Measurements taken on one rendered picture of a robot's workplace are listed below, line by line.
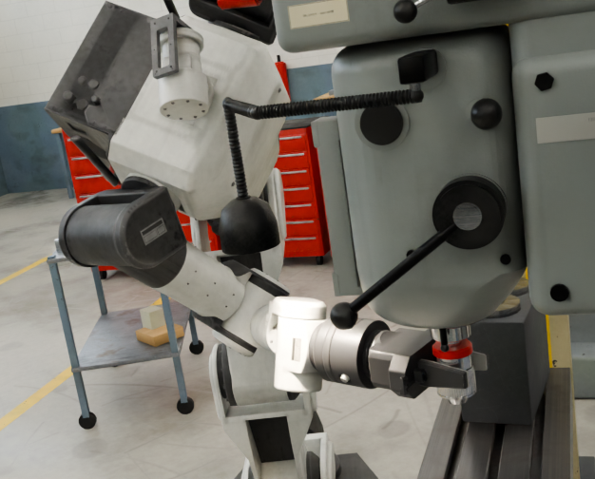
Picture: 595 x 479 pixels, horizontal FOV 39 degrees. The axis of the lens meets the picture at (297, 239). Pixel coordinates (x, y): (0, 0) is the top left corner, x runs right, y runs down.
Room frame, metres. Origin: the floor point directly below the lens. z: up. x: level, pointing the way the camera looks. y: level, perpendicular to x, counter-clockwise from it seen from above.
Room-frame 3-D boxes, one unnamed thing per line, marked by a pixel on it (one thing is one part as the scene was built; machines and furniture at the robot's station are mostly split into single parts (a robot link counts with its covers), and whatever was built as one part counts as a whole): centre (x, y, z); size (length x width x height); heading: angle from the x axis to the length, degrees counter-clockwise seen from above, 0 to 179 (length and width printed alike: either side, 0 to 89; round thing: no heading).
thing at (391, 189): (0.94, -0.17, 1.47); 0.21 x 0.19 x 0.32; 161
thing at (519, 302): (1.42, -0.34, 1.05); 0.22 x 0.12 x 0.20; 154
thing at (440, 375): (0.92, -0.14, 1.24); 0.06 x 0.02 x 0.03; 51
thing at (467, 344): (0.94, -0.16, 1.26); 0.05 x 0.05 x 0.01
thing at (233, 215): (1.00, 0.06, 1.44); 0.07 x 0.07 x 0.06
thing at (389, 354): (1.00, -0.09, 1.24); 0.13 x 0.12 x 0.10; 141
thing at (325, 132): (0.98, -0.06, 1.45); 0.04 x 0.04 x 0.21; 71
